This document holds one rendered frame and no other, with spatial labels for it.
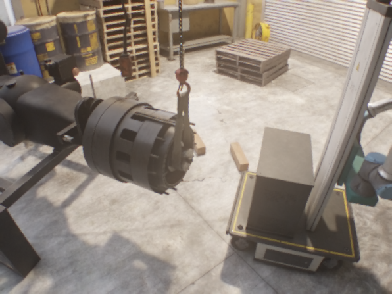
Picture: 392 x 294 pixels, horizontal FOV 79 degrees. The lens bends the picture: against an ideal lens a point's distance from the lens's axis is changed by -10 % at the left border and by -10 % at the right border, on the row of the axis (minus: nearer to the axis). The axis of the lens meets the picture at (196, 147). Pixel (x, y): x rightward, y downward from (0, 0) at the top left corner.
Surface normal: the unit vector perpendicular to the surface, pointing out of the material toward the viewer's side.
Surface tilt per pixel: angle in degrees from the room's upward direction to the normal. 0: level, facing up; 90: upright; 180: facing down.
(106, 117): 27
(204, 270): 0
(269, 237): 0
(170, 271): 0
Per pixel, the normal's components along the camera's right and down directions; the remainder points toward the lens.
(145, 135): -0.26, -0.36
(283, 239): 0.00, -0.81
